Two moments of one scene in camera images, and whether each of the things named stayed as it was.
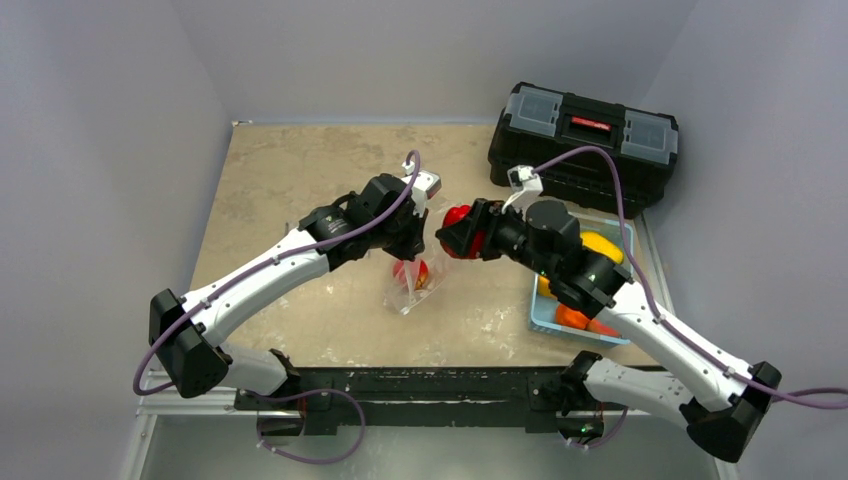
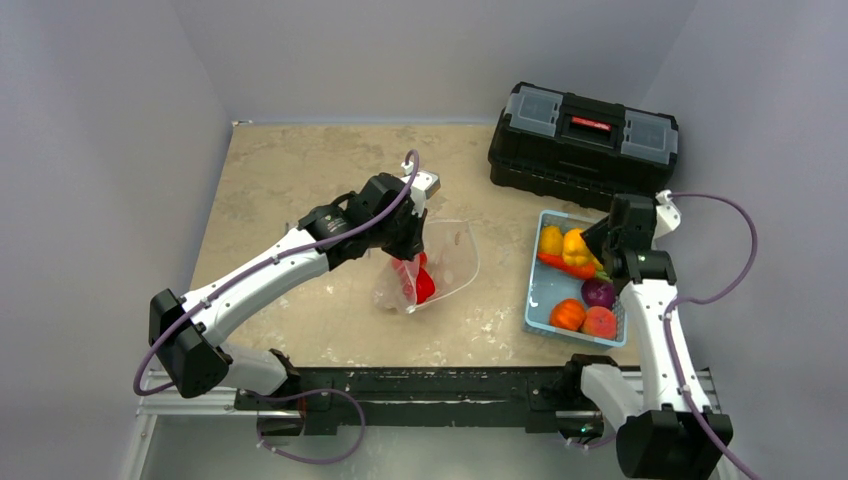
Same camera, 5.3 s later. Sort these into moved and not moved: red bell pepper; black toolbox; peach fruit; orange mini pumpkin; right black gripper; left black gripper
Moved: red bell pepper; right black gripper
Not moved: black toolbox; peach fruit; orange mini pumpkin; left black gripper
